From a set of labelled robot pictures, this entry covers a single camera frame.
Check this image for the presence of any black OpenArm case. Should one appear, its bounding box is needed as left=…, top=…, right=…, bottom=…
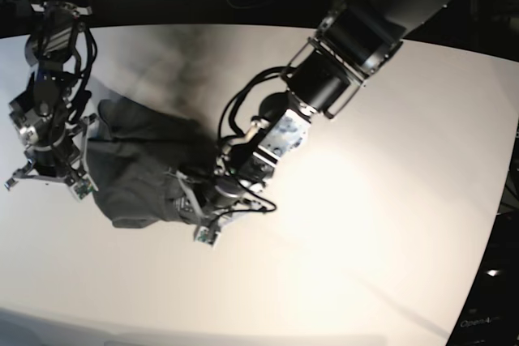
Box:
left=447, top=261, right=518, bottom=345

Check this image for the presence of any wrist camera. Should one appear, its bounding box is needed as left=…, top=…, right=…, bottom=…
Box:
left=69, top=175, right=98, bottom=202
left=194, top=225, right=221, bottom=248

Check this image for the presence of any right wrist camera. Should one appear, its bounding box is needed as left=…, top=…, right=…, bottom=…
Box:
left=69, top=175, right=98, bottom=202

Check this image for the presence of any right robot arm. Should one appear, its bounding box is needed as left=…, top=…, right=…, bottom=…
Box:
left=5, top=0, right=98, bottom=199

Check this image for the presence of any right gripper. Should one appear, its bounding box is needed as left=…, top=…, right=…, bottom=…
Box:
left=5, top=113, right=97, bottom=190

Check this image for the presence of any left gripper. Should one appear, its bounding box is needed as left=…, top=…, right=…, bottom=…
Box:
left=174, top=170, right=264, bottom=227

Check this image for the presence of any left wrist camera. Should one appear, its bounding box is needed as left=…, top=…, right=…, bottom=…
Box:
left=194, top=225, right=221, bottom=248

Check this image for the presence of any dark grey T-shirt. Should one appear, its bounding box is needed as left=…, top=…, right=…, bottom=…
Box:
left=87, top=98, right=215, bottom=229

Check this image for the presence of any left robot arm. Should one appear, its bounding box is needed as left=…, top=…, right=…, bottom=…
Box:
left=174, top=0, right=451, bottom=230

